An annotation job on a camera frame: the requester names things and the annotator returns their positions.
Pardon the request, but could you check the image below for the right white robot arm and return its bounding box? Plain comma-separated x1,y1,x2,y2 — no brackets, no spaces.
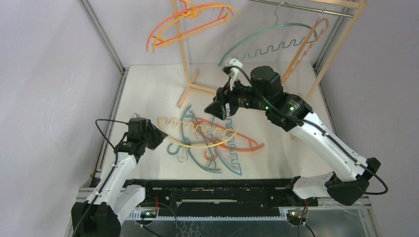
205,66,381,206

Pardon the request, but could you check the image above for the blue wavy hanger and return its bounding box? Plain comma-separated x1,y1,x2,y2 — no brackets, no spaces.
210,116,243,176

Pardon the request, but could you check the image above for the left aluminium frame post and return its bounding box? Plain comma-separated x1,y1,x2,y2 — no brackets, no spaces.
78,0,126,179

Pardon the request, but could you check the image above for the teal plastic hanger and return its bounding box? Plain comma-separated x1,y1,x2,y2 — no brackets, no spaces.
167,105,222,174

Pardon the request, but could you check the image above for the metal hanging rod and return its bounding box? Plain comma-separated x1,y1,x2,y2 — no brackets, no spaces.
252,0,360,18

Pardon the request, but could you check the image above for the light orange wavy hanger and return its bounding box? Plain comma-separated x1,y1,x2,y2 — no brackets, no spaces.
281,17,330,83

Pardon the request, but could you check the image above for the pale green wavy hanger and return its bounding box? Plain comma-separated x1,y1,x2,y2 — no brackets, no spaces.
217,2,312,67

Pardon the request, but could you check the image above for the aluminium frame post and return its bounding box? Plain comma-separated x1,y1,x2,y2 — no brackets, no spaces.
313,16,351,132
78,0,126,179

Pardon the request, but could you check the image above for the wooden clothes rack frame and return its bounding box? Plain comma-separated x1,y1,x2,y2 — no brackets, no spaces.
170,0,368,109

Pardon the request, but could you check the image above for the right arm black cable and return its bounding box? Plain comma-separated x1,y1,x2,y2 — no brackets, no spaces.
226,65,389,196

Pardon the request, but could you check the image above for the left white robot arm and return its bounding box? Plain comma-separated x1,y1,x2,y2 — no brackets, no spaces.
71,117,167,237

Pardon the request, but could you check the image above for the orange plastic hanger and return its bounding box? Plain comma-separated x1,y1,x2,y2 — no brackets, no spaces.
146,0,230,52
192,118,265,162

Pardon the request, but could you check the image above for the right aluminium frame post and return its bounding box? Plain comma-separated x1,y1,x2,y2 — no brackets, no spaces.
313,16,351,132

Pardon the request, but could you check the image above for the right circuit board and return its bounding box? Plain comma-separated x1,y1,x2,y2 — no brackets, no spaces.
286,210,307,226

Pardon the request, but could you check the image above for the pale yellow wavy hanger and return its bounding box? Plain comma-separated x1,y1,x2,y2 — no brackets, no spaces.
157,117,238,149

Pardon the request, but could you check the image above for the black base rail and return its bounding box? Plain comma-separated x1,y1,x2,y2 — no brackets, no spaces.
90,178,319,218

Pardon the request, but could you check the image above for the yellow-orange plastic hanger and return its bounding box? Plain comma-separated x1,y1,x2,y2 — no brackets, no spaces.
152,3,241,54

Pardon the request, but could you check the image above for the circuit board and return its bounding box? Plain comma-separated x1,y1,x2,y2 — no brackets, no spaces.
139,210,159,221
286,210,307,226

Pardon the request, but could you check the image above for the left circuit board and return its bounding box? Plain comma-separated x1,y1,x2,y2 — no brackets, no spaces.
139,210,159,221

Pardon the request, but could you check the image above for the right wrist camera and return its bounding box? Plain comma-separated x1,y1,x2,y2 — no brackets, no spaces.
223,58,243,91

